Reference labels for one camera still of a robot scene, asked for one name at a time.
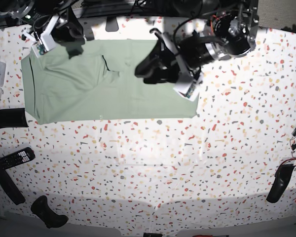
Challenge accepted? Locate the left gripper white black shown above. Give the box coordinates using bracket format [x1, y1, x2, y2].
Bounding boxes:
[135, 28, 204, 102]

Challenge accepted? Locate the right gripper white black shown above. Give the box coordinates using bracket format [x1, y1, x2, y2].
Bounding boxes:
[21, 7, 85, 58]

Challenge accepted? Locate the green T-shirt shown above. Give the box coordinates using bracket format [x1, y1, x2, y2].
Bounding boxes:
[21, 39, 197, 124]

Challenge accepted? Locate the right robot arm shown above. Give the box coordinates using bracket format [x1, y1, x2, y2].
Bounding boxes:
[0, 0, 84, 58]

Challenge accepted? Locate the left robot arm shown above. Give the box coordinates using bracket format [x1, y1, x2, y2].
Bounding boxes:
[135, 0, 259, 101]

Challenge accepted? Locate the black cylinder tube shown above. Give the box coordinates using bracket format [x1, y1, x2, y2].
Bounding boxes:
[0, 108, 28, 129]

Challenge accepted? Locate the black TV remote control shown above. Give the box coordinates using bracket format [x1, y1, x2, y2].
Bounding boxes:
[0, 147, 36, 170]

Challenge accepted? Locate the long black bar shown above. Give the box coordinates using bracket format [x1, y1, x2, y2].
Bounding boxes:
[0, 166, 26, 205]

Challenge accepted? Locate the grey camera mount base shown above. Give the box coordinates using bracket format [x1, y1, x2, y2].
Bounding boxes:
[105, 17, 119, 32]

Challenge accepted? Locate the black curved handle right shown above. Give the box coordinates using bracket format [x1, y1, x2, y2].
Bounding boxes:
[266, 164, 295, 203]

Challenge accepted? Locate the black curved handle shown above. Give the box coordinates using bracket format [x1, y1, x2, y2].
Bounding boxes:
[266, 164, 295, 203]
[31, 196, 69, 229]

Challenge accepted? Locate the red handled screwdriver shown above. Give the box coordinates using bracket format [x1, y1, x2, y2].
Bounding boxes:
[192, 235, 229, 237]

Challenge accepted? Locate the black curved handle left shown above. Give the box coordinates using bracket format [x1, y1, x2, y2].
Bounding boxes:
[31, 196, 69, 229]

